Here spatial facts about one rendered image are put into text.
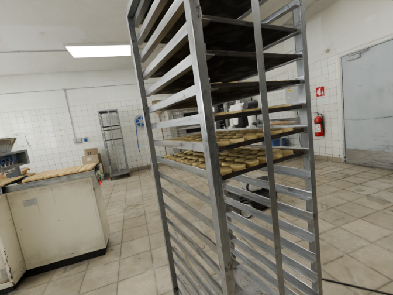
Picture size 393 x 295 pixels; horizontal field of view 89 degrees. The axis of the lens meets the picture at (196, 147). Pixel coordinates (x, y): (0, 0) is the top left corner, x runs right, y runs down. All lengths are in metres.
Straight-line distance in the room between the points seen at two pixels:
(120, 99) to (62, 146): 2.01
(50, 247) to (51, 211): 0.35
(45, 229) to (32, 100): 4.77
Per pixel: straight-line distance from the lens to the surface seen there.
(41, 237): 2.50
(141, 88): 1.14
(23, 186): 2.40
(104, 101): 6.39
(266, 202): 1.12
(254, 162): 0.72
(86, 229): 2.39
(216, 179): 0.58
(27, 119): 6.80
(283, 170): 0.98
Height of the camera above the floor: 1.23
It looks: 7 degrees down
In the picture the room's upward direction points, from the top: 8 degrees counter-clockwise
